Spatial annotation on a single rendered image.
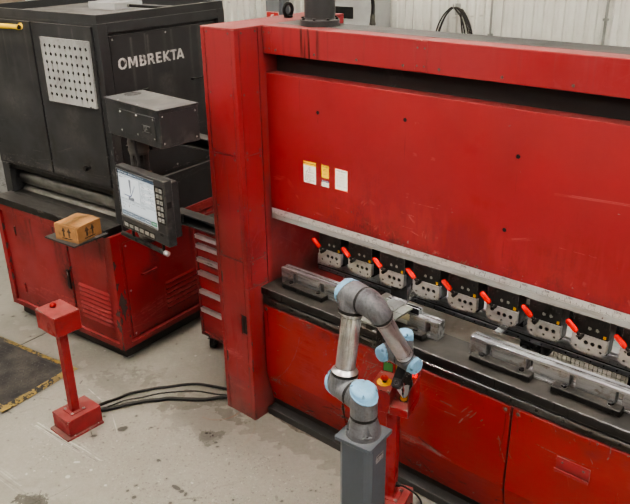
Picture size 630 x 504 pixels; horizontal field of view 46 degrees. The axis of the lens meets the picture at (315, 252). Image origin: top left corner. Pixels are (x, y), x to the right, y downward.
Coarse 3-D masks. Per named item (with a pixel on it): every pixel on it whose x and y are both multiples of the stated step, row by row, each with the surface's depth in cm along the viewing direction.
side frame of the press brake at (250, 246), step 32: (224, 32) 360; (256, 32) 367; (224, 64) 367; (256, 64) 373; (224, 96) 375; (256, 96) 378; (224, 128) 382; (256, 128) 384; (224, 160) 390; (256, 160) 390; (224, 192) 399; (256, 192) 397; (224, 224) 407; (256, 224) 403; (288, 224) 423; (224, 256) 416; (256, 256) 410; (288, 256) 431; (224, 288) 425; (256, 288) 416; (224, 320) 436; (256, 320) 424; (224, 352) 446; (256, 352) 431; (256, 384) 439; (256, 416) 446
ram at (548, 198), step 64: (320, 128) 366; (384, 128) 340; (448, 128) 318; (512, 128) 298; (576, 128) 280; (320, 192) 380; (384, 192) 352; (448, 192) 328; (512, 192) 307; (576, 192) 288; (448, 256) 339; (512, 256) 317; (576, 256) 297
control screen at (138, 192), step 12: (120, 180) 395; (132, 180) 386; (144, 180) 377; (120, 192) 398; (132, 192) 389; (144, 192) 380; (132, 204) 393; (144, 204) 384; (132, 216) 397; (144, 216) 388; (156, 216) 379
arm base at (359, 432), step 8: (352, 424) 306; (360, 424) 303; (368, 424) 303; (376, 424) 306; (352, 432) 306; (360, 432) 304; (368, 432) 304; (376, 432) 306; (352, 440) 306; (360, 440) 304; (368, 440) 304; (376, 440) 307
